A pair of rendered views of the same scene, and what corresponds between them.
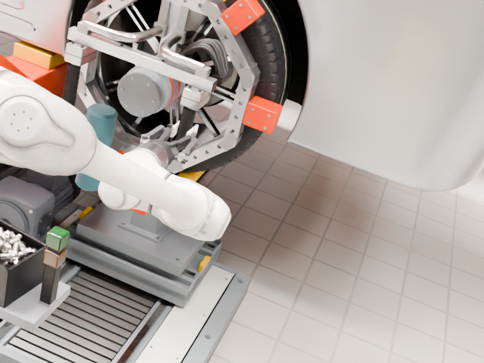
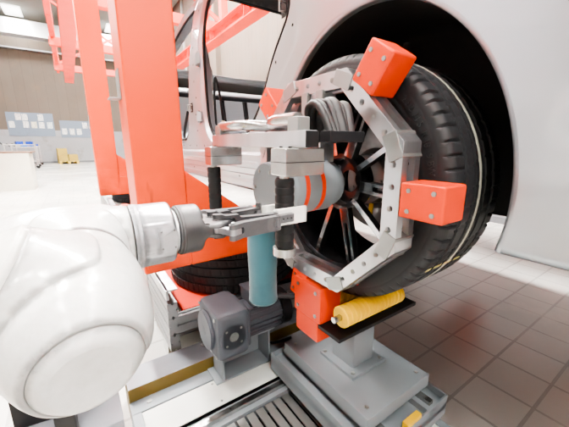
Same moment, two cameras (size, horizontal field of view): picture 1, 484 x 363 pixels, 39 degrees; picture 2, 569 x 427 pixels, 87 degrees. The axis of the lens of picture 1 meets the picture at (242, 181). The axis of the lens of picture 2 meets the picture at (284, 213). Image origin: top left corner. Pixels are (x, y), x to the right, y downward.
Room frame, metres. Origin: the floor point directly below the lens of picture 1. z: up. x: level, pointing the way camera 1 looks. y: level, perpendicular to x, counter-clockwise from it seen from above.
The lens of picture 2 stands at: (1.26, -0.21, 0.96)
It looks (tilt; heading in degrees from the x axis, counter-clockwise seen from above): 13 degrees down; 45
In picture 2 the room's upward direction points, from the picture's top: straight up
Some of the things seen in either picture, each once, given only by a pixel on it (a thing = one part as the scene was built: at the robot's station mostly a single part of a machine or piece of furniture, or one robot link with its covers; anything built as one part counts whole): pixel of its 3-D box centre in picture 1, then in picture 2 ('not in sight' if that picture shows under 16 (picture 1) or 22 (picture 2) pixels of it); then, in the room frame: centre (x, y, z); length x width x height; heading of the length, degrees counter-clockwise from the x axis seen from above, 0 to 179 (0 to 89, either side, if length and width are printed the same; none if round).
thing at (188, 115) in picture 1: (184, 131); (284, 214); (1.65, 0.18, 0.83); 0.04 x 0.04 x 0.16
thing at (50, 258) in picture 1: (55, 256); not in sight; (1.29, 0.37, 0.59); 0.04 x 0.04 x 0.04; 80
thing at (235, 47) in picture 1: (163, 78); (319, 183); (1.91, 0.31, 0.85); 0.54 x 0.07 x 0.54; 80
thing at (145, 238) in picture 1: (152, 202); (353, 333); (2.08, 0.28, 0.32); 0.40 x 0.30 x 0.28; 80
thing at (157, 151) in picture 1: (148, 163); (153, 233); (1.42, 0.22, 0.83); 0.09 x 0.06 x 0.09; 80
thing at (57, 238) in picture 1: (57, 238); not in sight; (1.29, 0.37, 0.64); 0.04 x 0.04 x 0.04; 80
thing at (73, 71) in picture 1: (70, 87); (214, 191); (1.71, 0.52, 0.83); 0.04 x 0.04 x 0.16
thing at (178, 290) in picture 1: (142, 245); (350, 379); (2.08, 0.28, 0.13); 0.50 x 0.36 x 0.10; 80
